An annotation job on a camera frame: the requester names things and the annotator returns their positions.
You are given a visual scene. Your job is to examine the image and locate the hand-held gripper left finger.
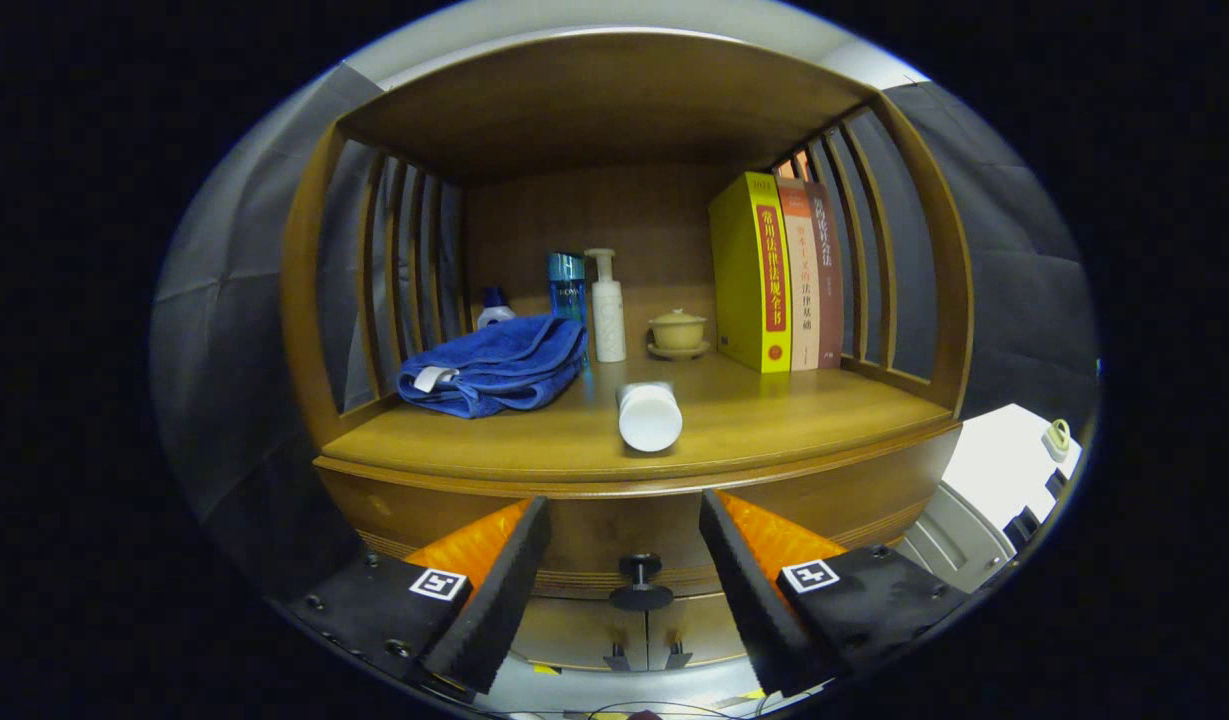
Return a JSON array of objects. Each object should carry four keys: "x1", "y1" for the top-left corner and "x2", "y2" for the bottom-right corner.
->
[{"x1": 286, "y1": 497, "x2": 552, "y2": 696}]

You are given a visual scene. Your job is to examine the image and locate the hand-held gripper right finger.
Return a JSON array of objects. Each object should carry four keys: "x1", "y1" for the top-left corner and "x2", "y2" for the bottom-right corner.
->
[{"x1": 699, "y1": 489, "x2": 970, "y2": 698}]

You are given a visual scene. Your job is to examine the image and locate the white and green tube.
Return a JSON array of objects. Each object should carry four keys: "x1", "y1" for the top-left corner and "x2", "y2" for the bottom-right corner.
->
[{"x1": 616, "y1": 381, "x2": 684, "y2": 453}]

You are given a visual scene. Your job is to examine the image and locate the wooden cabinet door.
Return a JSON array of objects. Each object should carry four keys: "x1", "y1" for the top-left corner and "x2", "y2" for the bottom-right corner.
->
[
  {"x1": 646, "y1": 593, "x2": 747, "y2": 669},
  {"x1": 509, "y1": 597, "x2": 650, "y2": 671}
]

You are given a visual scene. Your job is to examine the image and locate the wooden countertop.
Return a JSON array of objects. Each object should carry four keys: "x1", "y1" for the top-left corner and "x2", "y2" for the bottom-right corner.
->
[{"x1": 319, "y1": 345, "x2": 960, "y2": 486}]

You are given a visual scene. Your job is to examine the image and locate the white side cabinet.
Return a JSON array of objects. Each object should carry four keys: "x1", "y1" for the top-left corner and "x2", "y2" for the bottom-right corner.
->
[{"x1": 894, "y1": 403, "x2": 1083, "y2": 593}]

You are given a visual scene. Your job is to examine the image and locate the wooden cabinet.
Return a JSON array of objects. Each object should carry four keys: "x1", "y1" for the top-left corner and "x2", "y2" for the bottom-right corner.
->
[{"x1": 281, "y1": 30, "x2": 975, "y2": 671}]

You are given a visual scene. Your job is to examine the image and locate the folded blue towel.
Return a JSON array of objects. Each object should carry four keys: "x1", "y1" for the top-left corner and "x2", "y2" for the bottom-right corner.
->
[{"x1": 397, "y1": 314, "x2": 588, "y2": 419}]

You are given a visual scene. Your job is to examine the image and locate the yellow lidded teacup with saucer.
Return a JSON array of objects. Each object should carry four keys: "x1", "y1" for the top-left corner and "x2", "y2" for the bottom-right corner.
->
[{"x1": 647, "y1": 308, "x2": 712, "y2": 361}]

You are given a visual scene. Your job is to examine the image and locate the white pump bottle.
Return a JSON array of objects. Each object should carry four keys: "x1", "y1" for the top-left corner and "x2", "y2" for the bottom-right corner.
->
[{"x1": 585, "y1": 248, "x2": 627, "y2": 363}]

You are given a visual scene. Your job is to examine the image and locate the orange and white book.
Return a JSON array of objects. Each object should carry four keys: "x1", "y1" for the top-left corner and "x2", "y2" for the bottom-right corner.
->
[{"x1": 776, "y1": 178, "x2": 821, "y2": 372}]

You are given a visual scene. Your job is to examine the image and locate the thick yellow book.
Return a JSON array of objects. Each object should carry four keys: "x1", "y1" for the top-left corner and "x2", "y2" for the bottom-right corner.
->
[{"x1": 709, "y1": 172, "x2": 793, "y2": 374}]

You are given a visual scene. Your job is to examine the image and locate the brown book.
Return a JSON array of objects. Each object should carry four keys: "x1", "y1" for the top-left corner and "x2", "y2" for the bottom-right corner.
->
[{"x1": 806, "y1": 182, "x2": 845, "y2": 369}]

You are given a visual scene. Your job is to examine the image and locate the blue glass bottle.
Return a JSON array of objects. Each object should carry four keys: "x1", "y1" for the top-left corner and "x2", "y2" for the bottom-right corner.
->
[{"x1": 546, "y1": 252, "x2": 587, "y2": 323}]

